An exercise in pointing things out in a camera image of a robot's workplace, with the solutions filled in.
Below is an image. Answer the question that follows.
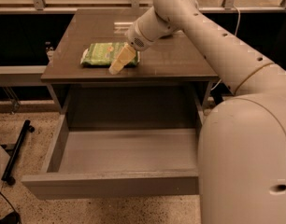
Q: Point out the white cable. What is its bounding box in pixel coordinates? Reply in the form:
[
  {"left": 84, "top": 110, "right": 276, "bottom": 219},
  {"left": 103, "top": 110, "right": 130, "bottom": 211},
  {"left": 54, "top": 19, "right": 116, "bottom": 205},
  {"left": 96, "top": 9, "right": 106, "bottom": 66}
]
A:
[{"left": 210, "top": 7, "right": 241, "bottom": 91}]

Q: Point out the green jalapeno chip bag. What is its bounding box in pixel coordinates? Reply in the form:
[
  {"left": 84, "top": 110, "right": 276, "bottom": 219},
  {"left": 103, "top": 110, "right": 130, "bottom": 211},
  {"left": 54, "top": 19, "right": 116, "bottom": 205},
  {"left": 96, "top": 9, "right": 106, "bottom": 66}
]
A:
[{"left": 80, "top": 42, "right": 126, "bottom": 67}]

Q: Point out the black stand leg with casters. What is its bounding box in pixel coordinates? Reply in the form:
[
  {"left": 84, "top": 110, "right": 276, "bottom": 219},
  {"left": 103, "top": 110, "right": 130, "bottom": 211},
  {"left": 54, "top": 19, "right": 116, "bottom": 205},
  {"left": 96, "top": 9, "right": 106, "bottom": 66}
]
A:
[{"left": 1, "top": 119, "right": 35, "bottom": 186}]

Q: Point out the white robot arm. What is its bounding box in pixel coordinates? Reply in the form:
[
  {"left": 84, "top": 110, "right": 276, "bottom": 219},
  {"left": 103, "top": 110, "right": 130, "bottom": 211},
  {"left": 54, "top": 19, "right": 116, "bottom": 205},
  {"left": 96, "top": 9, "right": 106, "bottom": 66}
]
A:
[{"left": 109, "top": 0, "right": 286, "bottom": 224}]

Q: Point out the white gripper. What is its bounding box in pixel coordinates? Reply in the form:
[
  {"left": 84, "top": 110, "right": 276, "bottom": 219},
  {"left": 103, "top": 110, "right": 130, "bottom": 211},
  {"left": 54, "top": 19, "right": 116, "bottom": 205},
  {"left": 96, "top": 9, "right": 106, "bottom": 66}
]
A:
[{"left": 108, "top": 17, "right": 156, "bottom": 75}]

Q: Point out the open grey top drawer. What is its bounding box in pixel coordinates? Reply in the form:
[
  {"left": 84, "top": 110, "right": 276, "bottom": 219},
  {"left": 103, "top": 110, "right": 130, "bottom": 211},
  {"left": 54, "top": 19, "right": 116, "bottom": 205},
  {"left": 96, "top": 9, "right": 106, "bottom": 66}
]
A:
[{"left": 21, "top": 85, "right": 207, "bottom": 201}]

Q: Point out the black cable on floor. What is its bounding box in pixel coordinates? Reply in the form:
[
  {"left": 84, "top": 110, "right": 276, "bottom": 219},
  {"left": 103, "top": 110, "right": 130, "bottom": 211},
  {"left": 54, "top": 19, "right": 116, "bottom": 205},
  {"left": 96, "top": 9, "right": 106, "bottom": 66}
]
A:
[{"left": 0, "top": 184, "right": 22, "bottom": 224}]

